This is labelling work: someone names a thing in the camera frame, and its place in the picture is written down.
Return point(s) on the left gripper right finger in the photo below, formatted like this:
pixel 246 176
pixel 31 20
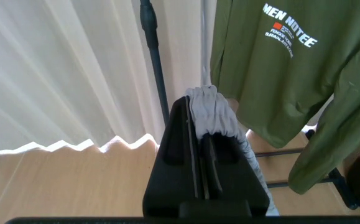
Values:
pixel 235 180

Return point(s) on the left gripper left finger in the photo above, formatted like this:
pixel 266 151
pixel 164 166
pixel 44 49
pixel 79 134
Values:
pixel 173 174

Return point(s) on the pale grey shorts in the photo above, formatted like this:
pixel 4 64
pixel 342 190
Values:
pixel 210 112

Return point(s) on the green printed T-shirt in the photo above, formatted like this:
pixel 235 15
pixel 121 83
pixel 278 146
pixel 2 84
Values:
pixel 276 77

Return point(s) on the black clothes rack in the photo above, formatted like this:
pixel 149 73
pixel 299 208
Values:
pixel 150 25

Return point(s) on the beige curtain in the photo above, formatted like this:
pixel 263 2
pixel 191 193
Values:
pixel 58 62

